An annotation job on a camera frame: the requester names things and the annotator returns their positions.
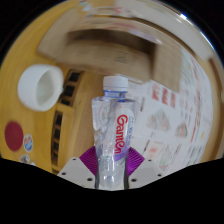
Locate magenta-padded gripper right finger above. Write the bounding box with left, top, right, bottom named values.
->
left=125, top=146, right=165, bottom=190

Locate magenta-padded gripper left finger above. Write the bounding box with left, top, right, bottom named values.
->
left=57, top=146, right=100, bottom=190

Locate clear plastic water bottle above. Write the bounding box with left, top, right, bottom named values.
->
left=91, top=75, right=138, bottom=191

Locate wooden slatted bench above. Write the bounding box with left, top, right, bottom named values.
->
left=49, top=68, right=86, bottom=174

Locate small dark picture sticker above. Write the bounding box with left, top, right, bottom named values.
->
left=19, top=153, right=31, bottom=164

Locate flat round red coaster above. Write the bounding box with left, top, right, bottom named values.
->
left=4, top=120, right=25, bottom=152

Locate white cup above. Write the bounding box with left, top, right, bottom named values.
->
left=17, top=64, right=65, bottom=112

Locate brown cardboard box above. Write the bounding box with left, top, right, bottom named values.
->
left=36, top=14, right=184, bottom=93

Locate group of printed wall posters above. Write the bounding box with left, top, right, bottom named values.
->
left=128, top=49, right=218, bottom=173

